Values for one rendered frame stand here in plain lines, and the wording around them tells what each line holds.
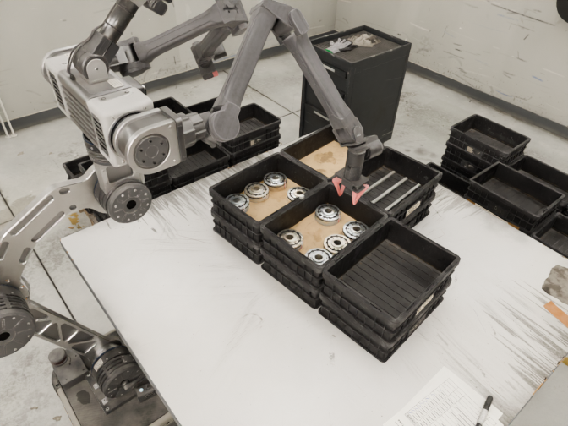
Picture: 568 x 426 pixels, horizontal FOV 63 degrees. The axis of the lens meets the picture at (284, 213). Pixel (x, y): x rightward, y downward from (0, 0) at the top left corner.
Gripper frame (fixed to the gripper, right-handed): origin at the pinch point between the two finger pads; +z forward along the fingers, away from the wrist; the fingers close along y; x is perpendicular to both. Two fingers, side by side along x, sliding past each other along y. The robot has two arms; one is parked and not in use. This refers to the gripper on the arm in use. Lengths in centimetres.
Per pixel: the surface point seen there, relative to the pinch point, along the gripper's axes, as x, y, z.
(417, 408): 24, -54, 37
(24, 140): 19, 300, 109
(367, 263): -1.7, -12.3, 23.9
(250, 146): -58, 114, 57
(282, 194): -7.1, 36.9, 23.9
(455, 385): 9, -58, 37
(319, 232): -1.0, 10.2, 23.9
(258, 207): 6.3, 37.8, 24.3
